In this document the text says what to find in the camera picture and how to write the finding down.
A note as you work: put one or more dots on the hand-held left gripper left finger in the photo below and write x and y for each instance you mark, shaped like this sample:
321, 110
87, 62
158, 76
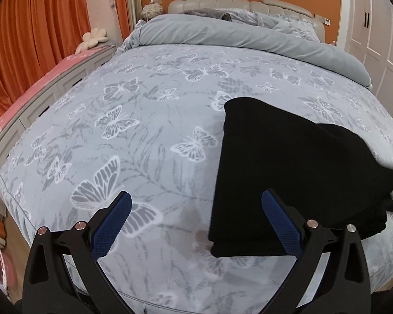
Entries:
109, 229

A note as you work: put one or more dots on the narrow orange curtain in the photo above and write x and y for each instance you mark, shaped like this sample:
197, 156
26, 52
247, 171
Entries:
121, 6

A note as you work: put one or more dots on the pink bench mat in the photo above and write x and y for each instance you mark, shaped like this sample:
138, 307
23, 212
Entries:
36, 81

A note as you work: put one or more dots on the white flower plush cushion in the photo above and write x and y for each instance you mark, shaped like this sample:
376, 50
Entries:
91, 39

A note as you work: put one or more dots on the wide orange curtain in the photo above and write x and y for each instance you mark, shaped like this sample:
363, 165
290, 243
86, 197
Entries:
29, 32

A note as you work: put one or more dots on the black pants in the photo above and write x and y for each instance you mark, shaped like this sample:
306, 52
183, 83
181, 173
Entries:
281, 170

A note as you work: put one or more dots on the white wardrobe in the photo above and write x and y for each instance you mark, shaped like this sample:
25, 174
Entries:
376, 32

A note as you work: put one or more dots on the butterfly print bed sheet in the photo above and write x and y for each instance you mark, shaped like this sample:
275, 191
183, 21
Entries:
150, 88

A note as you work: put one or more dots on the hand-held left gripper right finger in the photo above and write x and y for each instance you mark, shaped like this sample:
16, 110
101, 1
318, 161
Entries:
281, 225

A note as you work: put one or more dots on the white wall control panel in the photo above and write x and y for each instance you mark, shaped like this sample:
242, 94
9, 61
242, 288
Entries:
323, 19

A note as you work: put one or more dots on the patterned grey pillows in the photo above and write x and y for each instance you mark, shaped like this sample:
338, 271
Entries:
294, 26

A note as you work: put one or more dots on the dark grey cloth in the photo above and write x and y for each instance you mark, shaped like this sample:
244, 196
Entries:
209, 13

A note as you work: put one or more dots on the beige leather headboard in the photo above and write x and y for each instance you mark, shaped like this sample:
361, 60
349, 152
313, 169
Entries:
203, 2

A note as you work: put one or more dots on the white flower lamp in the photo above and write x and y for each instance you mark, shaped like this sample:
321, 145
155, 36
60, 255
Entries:
152, 11

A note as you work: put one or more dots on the grey duvet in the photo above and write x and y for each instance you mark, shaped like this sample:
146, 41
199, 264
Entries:
232, 36

